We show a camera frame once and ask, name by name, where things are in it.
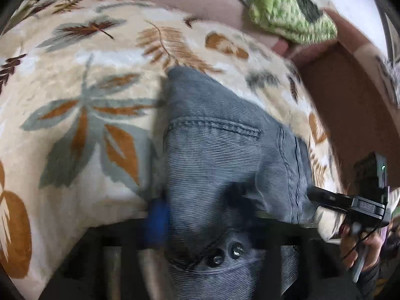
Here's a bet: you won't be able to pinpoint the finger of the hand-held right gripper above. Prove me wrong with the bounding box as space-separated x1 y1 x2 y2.
307 186 355 210

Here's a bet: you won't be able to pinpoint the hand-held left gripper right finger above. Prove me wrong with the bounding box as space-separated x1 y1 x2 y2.
225 184 360 300

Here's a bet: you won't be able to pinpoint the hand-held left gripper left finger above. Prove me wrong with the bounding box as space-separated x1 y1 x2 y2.
40 194 176 300

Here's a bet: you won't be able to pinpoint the grey corduroy pants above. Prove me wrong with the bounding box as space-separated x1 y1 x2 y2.
162 65 319 300

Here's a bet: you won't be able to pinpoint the person's right hand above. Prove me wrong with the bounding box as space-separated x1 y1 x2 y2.
340 222 383 271

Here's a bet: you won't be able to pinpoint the multicolour cloth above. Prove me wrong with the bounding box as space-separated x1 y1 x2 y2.
379 187 400 288

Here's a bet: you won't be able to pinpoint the white grey patterned cloth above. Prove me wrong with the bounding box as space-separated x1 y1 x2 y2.
356 45 400 110

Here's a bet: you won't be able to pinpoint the leaf print blanket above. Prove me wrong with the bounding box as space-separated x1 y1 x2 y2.
0 0 344 300

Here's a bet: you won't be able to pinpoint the green patterned cloth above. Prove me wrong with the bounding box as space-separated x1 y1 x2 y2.
248 0 339 45

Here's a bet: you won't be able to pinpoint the framed wall picture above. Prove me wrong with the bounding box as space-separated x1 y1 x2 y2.
383 9 400 58

